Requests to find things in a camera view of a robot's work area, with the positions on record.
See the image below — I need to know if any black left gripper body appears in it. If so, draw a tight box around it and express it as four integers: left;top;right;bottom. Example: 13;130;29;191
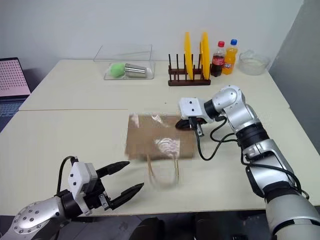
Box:
83;174;114;211

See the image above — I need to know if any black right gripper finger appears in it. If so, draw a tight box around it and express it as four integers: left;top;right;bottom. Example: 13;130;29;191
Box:
174;119;195;132

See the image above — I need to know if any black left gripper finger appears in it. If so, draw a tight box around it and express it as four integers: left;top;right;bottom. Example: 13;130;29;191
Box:
95;160;131;180
109;182;146;211

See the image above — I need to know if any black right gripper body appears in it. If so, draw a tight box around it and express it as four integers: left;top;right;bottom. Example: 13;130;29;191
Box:
185;115;214;138

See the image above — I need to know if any brown paper bag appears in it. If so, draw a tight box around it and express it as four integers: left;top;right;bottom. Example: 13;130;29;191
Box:
123;112;196;186

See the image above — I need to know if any green round item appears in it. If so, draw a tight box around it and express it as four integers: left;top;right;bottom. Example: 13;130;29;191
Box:
108;62;126;78

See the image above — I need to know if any dark wooden dish rack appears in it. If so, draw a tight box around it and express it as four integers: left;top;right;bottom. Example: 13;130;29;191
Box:
167;52;212;87

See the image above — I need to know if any cola bottle red cap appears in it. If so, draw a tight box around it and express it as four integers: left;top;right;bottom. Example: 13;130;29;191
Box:
210;40;226;78

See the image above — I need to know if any yellow plate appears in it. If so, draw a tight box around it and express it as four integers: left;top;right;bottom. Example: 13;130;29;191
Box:
183;31;195;81
199;31;212;80

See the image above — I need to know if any orange soda bottle blue cap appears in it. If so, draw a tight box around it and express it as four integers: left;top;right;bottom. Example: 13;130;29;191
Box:
221;38;239;76

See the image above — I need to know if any stainless steel cup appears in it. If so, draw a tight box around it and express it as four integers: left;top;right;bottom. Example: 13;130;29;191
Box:
123;62;149;79

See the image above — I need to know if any clear glass bowl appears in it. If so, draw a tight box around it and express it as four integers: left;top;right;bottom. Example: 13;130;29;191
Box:
238;49;272;76

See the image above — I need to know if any clear plastic box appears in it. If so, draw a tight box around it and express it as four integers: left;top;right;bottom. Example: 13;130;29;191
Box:
93;44;157;81

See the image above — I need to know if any laptop with pink screen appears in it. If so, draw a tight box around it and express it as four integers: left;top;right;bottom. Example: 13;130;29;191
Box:
0;57;32;134

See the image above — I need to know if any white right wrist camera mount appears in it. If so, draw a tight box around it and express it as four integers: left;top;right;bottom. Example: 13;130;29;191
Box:
177;97;209;121

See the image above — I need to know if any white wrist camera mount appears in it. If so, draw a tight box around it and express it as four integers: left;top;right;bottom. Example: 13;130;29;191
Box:
177;97;209;121
67;161;99;216

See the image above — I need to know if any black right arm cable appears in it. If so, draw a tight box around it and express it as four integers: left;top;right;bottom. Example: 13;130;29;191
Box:
196;116;311;201

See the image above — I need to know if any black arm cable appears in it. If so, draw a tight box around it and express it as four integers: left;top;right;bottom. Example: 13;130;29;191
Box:
53;155;79;199
196;116;311;201

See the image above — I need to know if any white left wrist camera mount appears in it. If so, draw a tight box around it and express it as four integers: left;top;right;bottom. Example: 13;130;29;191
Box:
67;161;99;216

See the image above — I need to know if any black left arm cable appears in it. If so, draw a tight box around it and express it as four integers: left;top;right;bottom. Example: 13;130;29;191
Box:
53;155;79;199

